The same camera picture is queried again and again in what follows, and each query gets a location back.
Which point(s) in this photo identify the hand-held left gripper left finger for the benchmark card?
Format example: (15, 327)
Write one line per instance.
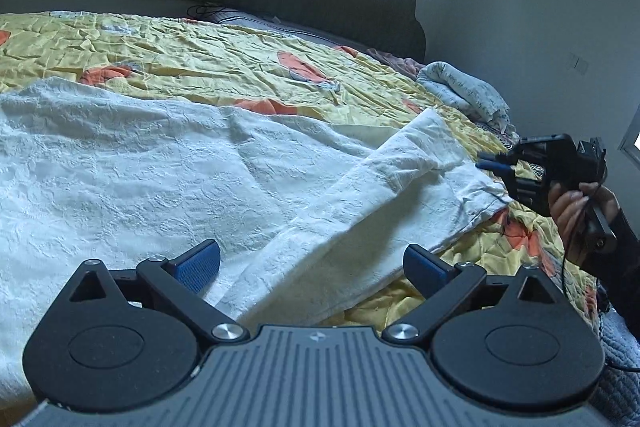
(197, 269)

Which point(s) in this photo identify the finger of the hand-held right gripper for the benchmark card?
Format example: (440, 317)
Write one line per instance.
(495, 155)
(492, 166)

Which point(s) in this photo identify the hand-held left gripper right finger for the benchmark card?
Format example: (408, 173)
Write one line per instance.
(425, 266)

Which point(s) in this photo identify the white textured pants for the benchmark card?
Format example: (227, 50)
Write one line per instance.
(165, 177)

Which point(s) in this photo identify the person's right forearm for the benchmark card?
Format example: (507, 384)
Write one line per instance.
(622, 267)

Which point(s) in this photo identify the person's right hand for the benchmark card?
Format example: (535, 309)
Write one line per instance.
(567, 212)

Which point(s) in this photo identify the light blue folded cloth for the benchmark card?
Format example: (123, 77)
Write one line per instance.
(462, 89)

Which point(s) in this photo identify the side window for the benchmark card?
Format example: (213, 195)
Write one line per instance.
(632, 137)

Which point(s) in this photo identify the pink crumpled cloth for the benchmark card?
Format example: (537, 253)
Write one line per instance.
(395, 59)

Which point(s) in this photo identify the yellow printed blanket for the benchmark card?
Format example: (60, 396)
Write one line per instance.
(210, 62)

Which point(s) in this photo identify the grey quilted cloth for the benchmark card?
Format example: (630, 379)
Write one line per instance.
(617, 382)

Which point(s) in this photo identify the grey striped pillow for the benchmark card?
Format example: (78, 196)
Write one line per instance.
(280, 24)

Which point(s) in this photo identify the white wall switch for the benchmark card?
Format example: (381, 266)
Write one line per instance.
(580, 63)

